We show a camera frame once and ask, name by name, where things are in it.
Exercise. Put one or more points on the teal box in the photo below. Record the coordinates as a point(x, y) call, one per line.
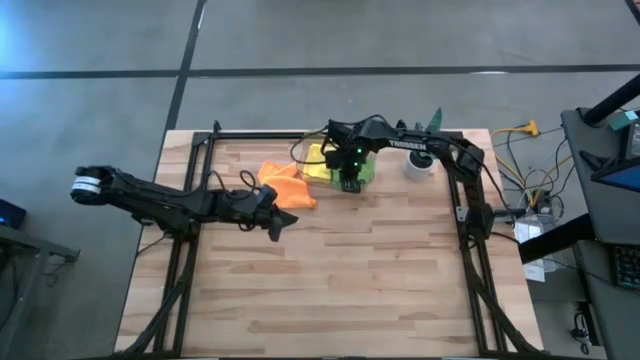
point(624, 120)

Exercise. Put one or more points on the green microfiber towel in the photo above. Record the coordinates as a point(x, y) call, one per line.
point(367, 172)

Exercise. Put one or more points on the grey side desk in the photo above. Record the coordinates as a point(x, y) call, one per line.
point(595, 200)

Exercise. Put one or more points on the clear plastic bin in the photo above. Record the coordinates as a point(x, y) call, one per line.
point(299, 160)

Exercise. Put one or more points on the black keyboard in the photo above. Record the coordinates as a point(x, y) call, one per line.
point(627, 267)

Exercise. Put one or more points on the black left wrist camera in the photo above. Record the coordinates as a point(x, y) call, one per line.
point(266, 195)

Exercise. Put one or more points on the green succulent plant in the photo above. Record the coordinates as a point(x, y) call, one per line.
point(436, 120)

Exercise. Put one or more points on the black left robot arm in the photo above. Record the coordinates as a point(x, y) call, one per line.
point(150, 197)

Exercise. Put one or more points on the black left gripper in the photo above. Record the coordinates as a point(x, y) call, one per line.
point(240, 207)

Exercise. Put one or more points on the orange microfiber towel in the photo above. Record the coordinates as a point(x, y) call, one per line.
point(290, 192)

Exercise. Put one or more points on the black aluminium table frame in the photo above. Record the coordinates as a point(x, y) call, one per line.
point(202, 260)

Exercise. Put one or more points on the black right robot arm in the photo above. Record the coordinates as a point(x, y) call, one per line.
point(450, 147)

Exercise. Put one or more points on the laptop with blue screen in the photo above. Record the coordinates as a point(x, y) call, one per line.
point(622, 177)

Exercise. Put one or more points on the grey metal side table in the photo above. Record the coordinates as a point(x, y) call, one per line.
point(30, 242)

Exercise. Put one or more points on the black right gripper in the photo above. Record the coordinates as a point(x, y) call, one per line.
point(350, 150)

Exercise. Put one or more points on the black device blue light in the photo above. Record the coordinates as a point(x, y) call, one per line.
point(11, 215)

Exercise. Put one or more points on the black slanted pole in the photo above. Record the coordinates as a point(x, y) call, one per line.
point(612, 102)

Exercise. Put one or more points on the yellow microfiber towel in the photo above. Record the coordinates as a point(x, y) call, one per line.
point(315, 167)

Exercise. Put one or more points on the black floor beam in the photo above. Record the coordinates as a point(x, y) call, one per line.
point(555, 240)

